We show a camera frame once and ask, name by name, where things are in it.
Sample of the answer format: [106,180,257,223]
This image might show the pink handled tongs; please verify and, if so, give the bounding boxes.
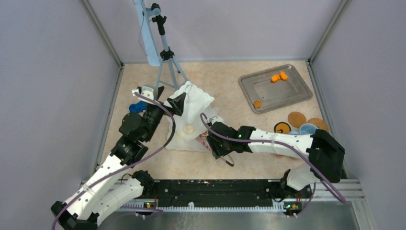
[196,135,212,152]

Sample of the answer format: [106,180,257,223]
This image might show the white tiered pillow stand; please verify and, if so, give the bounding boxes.
[166,81,220,152]

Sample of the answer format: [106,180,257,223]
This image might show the white round bun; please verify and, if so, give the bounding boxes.
[182,124,195,138]

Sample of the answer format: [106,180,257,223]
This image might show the round orange cookie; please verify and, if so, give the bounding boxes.
[253,101,262,109]

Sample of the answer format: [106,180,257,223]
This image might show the black orange face coaster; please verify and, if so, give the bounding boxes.
[274,122,292,134]

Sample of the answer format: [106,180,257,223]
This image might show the orange cookie pieces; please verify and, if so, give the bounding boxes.
[270,71,288,83]

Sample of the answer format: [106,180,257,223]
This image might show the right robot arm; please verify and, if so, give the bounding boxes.
[207,122,345,197]

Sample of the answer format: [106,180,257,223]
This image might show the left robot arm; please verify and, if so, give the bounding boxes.
[51,86,187,230]

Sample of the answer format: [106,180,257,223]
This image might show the blue toy car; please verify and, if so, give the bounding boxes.
[129,101,147,113]

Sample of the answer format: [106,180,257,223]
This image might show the light blue tripod stand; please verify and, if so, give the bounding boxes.
[133,0,188,90]

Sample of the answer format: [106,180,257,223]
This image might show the steel serving tray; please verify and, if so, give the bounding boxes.
[238,64,313,114]

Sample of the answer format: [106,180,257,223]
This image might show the round wooden coaster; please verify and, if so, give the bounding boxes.
[287,111,307,127]

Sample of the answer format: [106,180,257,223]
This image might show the light blue mug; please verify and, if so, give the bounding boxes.
[288,123,318,135]

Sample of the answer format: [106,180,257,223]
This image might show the woven rattan coaster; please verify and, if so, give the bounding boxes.
[307,117,329,132]

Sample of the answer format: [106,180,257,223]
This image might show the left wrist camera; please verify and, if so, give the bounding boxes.
[132,85,158,101]

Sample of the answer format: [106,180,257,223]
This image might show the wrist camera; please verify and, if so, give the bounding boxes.
[209,116,224,125]
[132,85,158,101]

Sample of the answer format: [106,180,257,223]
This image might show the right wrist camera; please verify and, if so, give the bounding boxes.
[209,116,224,125]

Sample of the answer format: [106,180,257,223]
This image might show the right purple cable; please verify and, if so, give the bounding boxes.
[200,113,347,218]

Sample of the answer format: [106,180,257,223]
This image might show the purple cable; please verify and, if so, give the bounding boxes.
[200,113,347,218]
[51,92,176,230]

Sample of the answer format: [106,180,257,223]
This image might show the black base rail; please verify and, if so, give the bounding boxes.
[141,179,311,208]

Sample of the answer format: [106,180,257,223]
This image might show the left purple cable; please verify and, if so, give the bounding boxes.
[51,92,176,230]

